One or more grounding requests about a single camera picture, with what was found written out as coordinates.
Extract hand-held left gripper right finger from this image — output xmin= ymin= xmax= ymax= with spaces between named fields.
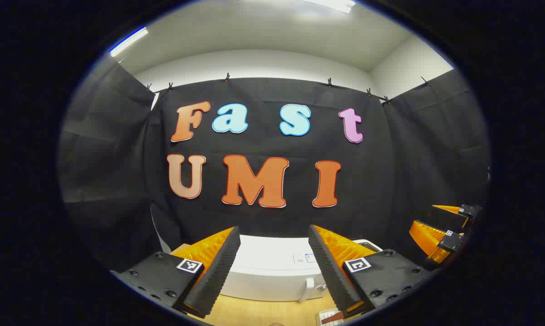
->
xmin=309 ymin=225 xmax=436 ymax=317

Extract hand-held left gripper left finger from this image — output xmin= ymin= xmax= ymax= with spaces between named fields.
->
xmin=111 ymin=225 xmax=241 ymax=319

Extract white microwave oven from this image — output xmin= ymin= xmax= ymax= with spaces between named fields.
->
xmin=220 ymin=235 xmax=332 ymax=303

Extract white ridged tray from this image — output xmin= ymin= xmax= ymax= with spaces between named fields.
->
xmin=317 ymin=308 xmax=345 ymax=325

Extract white toaster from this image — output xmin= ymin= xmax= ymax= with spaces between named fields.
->
xmin=352 ymin=239 xmax=384 ymax=253

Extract black backdrop cloth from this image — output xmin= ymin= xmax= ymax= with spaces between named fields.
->
xmin=59 ymin=63 xmax=490 ymax=272

